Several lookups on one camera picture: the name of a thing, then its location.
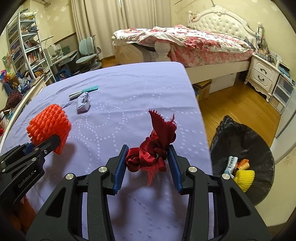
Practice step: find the beige curtains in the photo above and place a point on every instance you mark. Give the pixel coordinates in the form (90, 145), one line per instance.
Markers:
(97, 23)

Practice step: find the white bed with tufted headboard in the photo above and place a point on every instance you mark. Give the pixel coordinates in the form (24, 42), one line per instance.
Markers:
(222, 20)

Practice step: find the white nightstand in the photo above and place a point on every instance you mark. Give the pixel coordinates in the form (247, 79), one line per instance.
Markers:
(261, 71)

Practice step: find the colourful pinwheel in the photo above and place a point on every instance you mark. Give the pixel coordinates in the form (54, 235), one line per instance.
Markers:
(5, 76)

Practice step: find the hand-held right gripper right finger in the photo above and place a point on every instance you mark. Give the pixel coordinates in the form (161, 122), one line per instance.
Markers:
(174, 166)

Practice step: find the crumpled white wrapper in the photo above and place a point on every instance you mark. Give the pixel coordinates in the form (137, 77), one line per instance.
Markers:
(82, 104)

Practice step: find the bin with black bag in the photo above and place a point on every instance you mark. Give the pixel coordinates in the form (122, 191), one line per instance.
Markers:
(259, 148)

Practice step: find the yellow foam fruit net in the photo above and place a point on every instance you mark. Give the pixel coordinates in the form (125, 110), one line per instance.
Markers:
(244, 179)

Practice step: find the floral duvet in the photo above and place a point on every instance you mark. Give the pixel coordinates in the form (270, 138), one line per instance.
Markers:
(196, 44)

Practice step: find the blue plastic basket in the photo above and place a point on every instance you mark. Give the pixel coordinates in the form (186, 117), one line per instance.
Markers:
(8, 89)

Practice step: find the dark red ribbon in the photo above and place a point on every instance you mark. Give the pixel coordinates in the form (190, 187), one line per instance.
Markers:
(148, 157)

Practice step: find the orange clothing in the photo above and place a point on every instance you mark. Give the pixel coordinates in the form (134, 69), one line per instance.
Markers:
(23, 213)

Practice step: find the grey white toothpaste tube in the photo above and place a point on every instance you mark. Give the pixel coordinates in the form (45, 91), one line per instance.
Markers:
(231, 164)

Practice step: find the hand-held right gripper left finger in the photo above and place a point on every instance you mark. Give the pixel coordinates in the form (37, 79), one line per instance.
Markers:
(120, 166)

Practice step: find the dark maroon fuzzy bundle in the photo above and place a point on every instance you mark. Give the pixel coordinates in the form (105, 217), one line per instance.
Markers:
(12, 100)

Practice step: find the small orange bottle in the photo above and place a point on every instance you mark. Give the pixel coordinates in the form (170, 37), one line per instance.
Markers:
(244, 165)

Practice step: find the clear plastic drawer unit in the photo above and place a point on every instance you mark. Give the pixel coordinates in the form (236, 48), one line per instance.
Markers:
(282, 92)

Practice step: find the pale blue office chair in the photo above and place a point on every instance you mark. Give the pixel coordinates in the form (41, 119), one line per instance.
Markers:
(86, 46)

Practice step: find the purple bedspread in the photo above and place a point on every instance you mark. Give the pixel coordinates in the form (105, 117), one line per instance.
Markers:
(138, 92)

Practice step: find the grey study desk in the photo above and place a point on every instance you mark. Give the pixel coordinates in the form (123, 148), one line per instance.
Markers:
(64, 55)

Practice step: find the orange foam fruit net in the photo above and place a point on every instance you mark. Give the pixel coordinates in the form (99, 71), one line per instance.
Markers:
(48, 122)

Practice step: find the white carved bed frame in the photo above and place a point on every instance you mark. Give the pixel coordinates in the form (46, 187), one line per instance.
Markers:
(22, 104)

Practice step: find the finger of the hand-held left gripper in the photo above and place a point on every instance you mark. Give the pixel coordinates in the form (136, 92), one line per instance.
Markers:
(27, 148)
(49, 143)

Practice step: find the white bookshelf with books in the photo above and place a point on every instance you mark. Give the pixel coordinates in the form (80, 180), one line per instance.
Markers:
(30, 55)

